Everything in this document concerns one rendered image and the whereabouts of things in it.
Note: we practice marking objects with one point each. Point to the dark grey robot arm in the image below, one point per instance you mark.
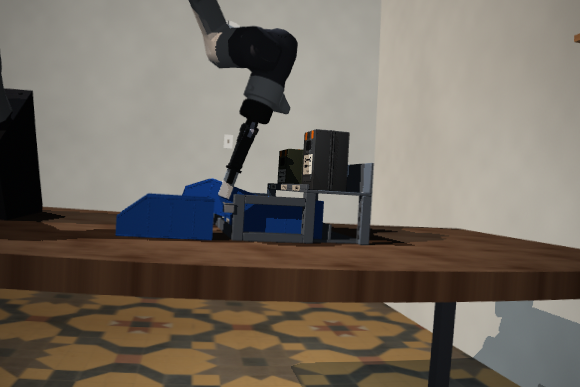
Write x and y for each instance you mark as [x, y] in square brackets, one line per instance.
[268, 54]

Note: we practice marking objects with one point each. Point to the grey metal shelf rack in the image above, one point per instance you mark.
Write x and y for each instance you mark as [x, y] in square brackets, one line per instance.
[359, 183]

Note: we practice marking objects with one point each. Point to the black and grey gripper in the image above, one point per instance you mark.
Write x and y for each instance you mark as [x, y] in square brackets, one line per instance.
[258, 113]

